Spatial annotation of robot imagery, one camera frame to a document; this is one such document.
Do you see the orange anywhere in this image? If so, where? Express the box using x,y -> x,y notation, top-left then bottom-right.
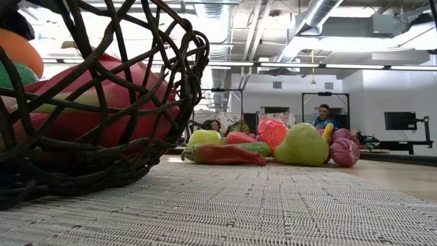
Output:
0,27 -> 45,79

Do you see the green lime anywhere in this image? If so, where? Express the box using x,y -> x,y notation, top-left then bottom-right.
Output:
0,61 -> 40,90

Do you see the pink dragon fruit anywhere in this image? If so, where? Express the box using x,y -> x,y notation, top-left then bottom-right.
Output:
0,51 -> 182,152

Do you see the yellow-green apple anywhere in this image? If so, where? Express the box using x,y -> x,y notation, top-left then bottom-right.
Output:
188,129 -> 224,148

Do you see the small red grape bunch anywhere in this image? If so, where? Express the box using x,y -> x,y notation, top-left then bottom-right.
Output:
227,120 -> 257,141

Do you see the red chili pepper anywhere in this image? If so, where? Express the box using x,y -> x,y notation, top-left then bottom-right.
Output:
180,143 -> 268,167

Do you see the red bell pepper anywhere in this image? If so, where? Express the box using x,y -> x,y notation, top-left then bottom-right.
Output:
225,131 -> 259,146

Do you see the green cucumber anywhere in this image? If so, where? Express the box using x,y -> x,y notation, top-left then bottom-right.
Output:
235,141 -> 272,159

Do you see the red-orange mango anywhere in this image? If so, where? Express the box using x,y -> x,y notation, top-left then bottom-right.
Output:
256,118 -> 290,158

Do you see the green pear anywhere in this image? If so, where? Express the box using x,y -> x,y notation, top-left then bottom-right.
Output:
274,122 -> 330,167

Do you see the yellow banana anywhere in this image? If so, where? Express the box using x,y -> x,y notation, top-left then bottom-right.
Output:
322,122 -> 335,145

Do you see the large purple grape bunch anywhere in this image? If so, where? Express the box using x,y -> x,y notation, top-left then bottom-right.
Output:
315,126 -> 361,169

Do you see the person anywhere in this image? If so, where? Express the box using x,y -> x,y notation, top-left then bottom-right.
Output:
313,103 -> 340,131
203,119 -> 223,134

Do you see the grey woven placemat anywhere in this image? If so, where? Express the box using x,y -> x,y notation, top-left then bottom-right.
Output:
0,163 -> 437,246

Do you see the yellow hanging pendant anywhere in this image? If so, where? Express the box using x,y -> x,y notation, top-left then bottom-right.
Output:
310,50 -> 317,85

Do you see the black monitor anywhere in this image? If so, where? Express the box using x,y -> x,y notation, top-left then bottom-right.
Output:
384,111 -> 418,131

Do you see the black monitor stand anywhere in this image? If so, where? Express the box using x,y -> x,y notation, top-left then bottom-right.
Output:
356,115 -> 434,155

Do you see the black wire basket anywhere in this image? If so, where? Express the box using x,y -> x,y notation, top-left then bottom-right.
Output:
0,0 -> 211,210

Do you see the black rig frame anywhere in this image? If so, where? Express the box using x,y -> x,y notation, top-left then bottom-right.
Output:
301,91 -> 351,131
201,87 -> 244,133

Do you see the silver ventilation duct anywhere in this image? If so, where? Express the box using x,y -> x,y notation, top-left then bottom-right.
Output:
274,0 -> 346,64

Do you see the black metal table frame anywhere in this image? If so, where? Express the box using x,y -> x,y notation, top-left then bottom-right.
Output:
358,152 -> 437,167

